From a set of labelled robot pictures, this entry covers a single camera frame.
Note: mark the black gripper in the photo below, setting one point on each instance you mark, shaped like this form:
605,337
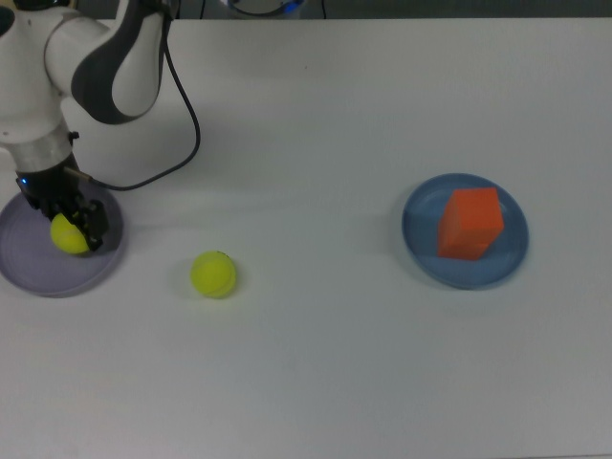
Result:
50,191

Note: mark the blue plate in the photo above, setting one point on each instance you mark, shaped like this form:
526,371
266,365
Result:
421,229

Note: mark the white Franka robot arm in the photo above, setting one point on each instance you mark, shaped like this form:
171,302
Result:
28,72

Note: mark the yellow tennis ball with print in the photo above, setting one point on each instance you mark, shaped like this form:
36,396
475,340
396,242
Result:
213,275

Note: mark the orange cube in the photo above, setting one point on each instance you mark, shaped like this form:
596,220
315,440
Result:
459,252
473,210

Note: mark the purple plate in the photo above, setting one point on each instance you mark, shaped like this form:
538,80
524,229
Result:
38,272

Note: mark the plain yellow tennis ball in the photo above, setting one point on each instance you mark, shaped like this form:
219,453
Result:
67,237

